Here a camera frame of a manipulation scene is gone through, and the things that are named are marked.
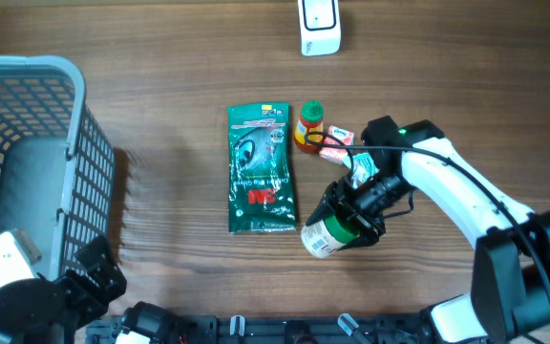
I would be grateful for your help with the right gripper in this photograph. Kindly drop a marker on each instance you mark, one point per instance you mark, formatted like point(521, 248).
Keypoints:
point(342, 190)

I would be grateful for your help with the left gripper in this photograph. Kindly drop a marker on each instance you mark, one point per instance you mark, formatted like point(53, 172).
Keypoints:
point(94, 303)

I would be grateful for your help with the green lid jar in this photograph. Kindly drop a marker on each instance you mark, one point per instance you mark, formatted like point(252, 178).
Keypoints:
point(325, 237)

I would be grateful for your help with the light teal packet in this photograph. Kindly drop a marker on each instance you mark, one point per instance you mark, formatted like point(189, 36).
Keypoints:
point(362, 167)

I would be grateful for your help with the pink tissue pack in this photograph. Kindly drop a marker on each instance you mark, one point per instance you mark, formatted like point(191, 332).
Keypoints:
point(337, 136)

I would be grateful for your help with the red bottle green cap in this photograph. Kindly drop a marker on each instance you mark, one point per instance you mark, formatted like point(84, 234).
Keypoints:
point(311, 120)

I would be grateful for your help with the green 3M gloves packet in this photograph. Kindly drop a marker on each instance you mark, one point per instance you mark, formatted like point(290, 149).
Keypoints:
point(261, 194)

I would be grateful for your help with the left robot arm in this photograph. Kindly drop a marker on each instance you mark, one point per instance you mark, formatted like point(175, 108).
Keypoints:
point(38, 310)

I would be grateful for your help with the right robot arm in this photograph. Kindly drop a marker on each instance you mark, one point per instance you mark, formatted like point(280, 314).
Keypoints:
point(510, 292)

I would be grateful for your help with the white barcode scanner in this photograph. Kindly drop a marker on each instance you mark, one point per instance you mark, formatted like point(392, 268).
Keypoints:
point(320, 27)

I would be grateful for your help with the grey plastic mesh basket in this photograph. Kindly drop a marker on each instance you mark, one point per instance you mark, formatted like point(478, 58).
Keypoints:
point(57, 167)

